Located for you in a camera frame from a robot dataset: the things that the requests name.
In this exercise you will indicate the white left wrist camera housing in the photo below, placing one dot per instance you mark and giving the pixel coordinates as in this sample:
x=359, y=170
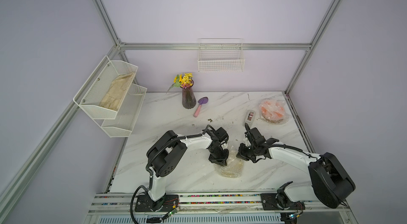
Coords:
x=225, y=144

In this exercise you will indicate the aluminium frame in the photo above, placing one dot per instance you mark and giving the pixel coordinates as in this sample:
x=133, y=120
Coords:
x=18, y=186

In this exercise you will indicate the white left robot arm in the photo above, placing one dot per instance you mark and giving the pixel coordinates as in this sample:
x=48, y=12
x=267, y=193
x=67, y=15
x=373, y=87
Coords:
x=164, y=156

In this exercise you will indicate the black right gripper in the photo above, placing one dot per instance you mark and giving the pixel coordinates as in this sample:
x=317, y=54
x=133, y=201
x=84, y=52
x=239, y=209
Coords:
x=239, y=154

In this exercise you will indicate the orange dinner plate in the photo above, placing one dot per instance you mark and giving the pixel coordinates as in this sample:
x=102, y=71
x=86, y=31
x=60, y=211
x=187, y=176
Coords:
x=272, y=110

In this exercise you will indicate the beige cloth in shelf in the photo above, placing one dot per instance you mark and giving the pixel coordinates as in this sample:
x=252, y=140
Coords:
x=117, y=91

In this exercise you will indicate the white mesh two-tier shelf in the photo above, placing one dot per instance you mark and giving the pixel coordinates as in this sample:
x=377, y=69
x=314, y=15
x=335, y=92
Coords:
x=115, y=124

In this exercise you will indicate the white wire wall basket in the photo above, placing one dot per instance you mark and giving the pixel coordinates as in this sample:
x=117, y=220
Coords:
x=220, y=55

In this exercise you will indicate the cream floral dinner plate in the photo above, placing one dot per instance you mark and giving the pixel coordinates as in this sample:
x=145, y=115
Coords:
x=232, y=170

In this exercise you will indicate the yellow artificial flowers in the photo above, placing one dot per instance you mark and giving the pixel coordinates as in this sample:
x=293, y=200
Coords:
x=182, y=80

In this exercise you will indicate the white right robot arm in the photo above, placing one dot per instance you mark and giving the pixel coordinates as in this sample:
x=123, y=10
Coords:
x=329, y=182

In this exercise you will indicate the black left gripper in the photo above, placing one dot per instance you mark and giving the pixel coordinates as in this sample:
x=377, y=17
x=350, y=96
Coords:
x=221, y=161

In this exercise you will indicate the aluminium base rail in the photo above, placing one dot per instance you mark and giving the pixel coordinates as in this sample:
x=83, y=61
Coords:
x=211, y=208

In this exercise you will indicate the white tape dispenser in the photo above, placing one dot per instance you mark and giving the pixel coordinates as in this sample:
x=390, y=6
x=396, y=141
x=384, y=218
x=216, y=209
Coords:
x=249, y=117

